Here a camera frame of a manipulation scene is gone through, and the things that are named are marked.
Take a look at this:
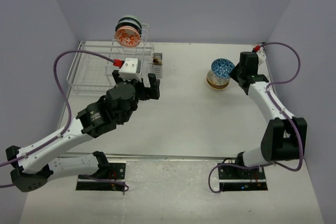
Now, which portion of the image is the pink leaf patterned bowl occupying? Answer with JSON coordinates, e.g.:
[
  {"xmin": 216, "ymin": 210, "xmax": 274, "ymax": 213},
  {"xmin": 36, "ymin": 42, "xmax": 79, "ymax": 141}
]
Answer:
[{"xmin": 206, "ymin": 79, "xmax": 229, "ymax": 87}]

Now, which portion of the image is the dark teal white bowl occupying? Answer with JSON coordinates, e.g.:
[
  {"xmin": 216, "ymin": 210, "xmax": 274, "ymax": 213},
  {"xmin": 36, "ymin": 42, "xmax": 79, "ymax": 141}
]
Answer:
[{"xmin": 211, "ymin": 58, "xmax": 235, "ymax": 79}]

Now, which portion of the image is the yellow star patterned bowl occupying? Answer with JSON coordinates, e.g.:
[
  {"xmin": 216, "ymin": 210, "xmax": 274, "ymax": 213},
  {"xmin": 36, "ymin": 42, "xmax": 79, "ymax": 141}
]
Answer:
[{"xmin": 206, "ymin": 70, "xmax": 230, "ymax": 85}]

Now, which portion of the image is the yellow teal patterned bowl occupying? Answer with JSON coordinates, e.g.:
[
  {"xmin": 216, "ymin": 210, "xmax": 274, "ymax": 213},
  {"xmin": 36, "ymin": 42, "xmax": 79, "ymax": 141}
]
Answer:
[{"xmin": 208, "ymin": 86, "xmax": 227, "ymax": 92}]

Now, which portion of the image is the salmon pink patterned bowl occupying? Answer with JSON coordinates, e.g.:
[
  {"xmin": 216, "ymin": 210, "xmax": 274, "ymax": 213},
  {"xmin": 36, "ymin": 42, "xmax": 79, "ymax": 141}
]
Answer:
[{"xmin": 114, "ymin": 26, "xmax": 141, "ymax": 48}]

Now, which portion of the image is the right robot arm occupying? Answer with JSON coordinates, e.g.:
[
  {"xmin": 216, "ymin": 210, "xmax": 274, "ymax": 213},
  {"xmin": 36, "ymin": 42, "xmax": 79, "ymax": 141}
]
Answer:
[{"xmin": 230, "ymin": 52, "xmax": 307, "ymax": 178}]

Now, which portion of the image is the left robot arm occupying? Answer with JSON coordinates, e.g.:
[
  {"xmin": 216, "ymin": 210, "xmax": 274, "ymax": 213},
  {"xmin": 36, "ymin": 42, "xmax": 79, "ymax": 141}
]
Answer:
[{"xmin": 6, "ymin": 70, "xmax": 160, "ymax": 193}]

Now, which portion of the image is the brown cutlery bundle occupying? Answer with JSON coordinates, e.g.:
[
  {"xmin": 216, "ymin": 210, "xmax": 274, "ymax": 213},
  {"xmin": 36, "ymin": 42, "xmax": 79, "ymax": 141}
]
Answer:
[{"xmin": 151, "ymin": 57, "xmax": 163, "ymax": 66}]

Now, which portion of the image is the grey cutlery holder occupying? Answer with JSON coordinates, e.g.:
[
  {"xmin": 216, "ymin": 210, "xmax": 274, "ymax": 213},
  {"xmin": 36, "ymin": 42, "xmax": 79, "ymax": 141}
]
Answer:
[{"xmin": 152, "ymin": 52, "xmax": 163, "ymax": 79}]

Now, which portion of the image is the black rimmed bowl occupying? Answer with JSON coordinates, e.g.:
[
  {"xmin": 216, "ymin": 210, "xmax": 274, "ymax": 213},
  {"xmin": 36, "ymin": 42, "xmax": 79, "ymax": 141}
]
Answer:
[{"xmin": 115, "ymin": 17, "xmax": 142, "ymax": 35}]

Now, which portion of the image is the pale green bowl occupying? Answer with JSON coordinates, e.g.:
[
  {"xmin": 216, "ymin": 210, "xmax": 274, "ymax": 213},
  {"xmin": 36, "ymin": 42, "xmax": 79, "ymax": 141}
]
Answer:
[{"xmin": 121, "ymin": 15, "xmax": 140, "ymax": 21}]

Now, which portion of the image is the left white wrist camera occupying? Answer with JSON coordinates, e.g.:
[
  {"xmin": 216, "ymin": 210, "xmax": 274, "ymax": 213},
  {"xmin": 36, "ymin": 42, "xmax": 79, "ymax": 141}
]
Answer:
[{"xmin": 119, "ymin": 58, "xmax": 141, "ymax": 82}]

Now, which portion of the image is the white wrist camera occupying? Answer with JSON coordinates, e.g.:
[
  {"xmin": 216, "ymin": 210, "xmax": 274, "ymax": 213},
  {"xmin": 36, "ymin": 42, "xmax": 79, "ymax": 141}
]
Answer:
[
  {"xmin": 256, "ymin": 49, "xmax": 266, "ymax": 67},
  {"xmin": 119, "ymin": 58, "xmax": 141, "ymax": 82}
]

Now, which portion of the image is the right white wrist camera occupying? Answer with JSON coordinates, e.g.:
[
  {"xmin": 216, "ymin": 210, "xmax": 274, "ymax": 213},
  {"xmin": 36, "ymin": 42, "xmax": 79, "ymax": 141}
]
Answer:
[{"xmin": 256, "ymin": 49, "xmax": 266, "ymax": 67}]

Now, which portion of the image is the white wire dish rack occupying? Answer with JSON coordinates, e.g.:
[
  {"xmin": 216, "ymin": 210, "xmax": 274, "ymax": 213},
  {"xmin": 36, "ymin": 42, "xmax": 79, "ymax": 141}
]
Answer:
[{"xmin": 67, "ymin": 24, "xmax": 154, "ymax": 96}]

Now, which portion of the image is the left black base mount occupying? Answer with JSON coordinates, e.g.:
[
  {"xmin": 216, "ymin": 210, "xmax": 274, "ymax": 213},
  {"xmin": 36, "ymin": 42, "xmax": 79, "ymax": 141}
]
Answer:
[{"xmin": 76, "ymin": 162, "xmax": 126, "ymax": 192}]

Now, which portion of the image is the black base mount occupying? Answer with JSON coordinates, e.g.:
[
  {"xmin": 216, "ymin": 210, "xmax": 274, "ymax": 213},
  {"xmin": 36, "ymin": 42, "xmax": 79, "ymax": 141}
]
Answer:
[
  {"xmin": 76, "ymin": 162, "xmax": 126, "ymax": 192},
  {"xmin": 217, "ymin": 165, "xmax": 268, "ymax": 192}
]

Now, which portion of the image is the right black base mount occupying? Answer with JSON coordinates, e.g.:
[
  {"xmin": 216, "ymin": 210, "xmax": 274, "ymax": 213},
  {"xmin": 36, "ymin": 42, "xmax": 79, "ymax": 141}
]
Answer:
[{"xmin": 217, "ymin": 165, "xmax": 268, "ymax": 192}]

